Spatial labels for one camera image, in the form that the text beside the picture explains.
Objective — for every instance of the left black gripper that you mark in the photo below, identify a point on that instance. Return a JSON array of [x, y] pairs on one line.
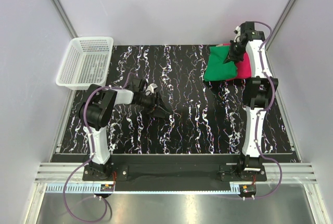
[[153, 103]]

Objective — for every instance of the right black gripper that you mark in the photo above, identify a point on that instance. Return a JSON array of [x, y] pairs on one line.
[[231, 57]]

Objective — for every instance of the green t shirt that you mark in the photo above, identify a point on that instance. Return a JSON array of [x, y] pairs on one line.
[[217, 69]]

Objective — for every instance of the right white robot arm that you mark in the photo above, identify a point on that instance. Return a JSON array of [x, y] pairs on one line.
[[258, 97]]

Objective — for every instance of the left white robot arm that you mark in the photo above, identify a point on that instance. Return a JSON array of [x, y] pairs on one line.
[[95, 113]]

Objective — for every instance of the folded pink t shirt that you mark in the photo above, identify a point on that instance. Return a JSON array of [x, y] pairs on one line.
[[240, 70]]

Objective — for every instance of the black marble pattern mat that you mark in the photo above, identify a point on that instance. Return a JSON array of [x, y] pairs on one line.
[[206, 118]]

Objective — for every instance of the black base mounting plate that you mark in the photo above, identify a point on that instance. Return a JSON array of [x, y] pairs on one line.
[[167, 173]]

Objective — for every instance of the white plastic basket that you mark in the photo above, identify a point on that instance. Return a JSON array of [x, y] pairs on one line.
[[86, 62]]

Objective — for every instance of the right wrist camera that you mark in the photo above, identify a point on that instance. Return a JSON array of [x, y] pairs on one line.
[[245, 28]]

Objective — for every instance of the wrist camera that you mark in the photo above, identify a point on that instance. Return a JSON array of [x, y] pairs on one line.
[[245, 28], [141, 86]]

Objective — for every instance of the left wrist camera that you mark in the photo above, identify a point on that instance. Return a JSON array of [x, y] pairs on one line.
[[141, 86]]

